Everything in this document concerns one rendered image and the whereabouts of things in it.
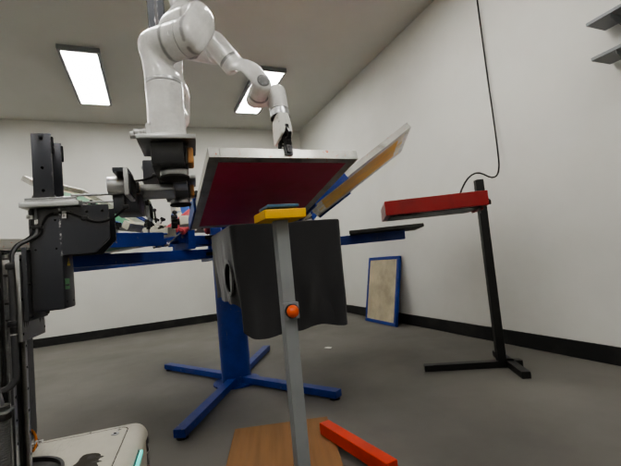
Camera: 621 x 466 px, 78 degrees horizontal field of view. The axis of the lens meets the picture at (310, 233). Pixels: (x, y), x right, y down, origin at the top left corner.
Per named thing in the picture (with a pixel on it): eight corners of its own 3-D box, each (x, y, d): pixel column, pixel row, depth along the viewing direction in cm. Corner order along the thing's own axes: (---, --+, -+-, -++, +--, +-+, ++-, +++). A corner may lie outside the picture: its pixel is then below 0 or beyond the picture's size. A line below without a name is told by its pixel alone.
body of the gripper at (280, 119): (267, 122, 152) (271, 148, 149) (273, 107, 143) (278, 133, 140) (285, 123, 155) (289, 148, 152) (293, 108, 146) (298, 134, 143)
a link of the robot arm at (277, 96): (249, 79, 145) (243, 94, 153) (252, 103, 142) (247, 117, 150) (286, 82, 151) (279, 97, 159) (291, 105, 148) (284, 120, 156)
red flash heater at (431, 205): (468, 214, 275) (466, 198, 275) (490, 207, 229) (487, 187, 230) (382, 224, 282) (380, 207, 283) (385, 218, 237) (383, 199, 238)
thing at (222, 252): (260, 320, 142) (251, 224, 145) (236, 324, 139) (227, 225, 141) (235, 310, 185) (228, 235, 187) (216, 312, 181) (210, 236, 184)
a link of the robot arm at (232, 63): (218, 71, 150) (253, 113, 150) (224, 47, 139) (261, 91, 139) (235, 64, 154) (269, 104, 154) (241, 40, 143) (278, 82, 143)
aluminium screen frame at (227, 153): (358, 158, 154) (356, 150, 155) (208, 157, 131) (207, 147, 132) (296, 223, 224) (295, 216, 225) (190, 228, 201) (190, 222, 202)
